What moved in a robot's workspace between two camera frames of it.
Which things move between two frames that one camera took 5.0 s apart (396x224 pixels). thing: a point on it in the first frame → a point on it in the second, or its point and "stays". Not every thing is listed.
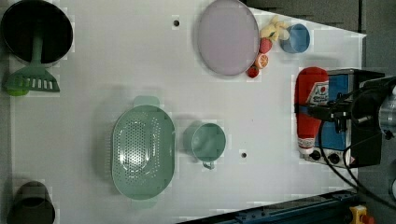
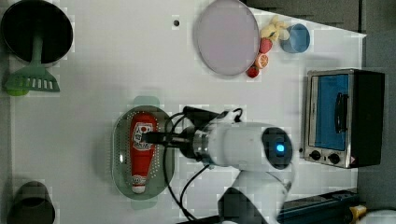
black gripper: (360, 111) → (185, 139)
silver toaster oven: (360, 143) stays
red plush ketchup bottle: (312, 87) → (141, 152)
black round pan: (24, 20) stays
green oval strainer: (143, 151) stays
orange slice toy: (261, 61) stays
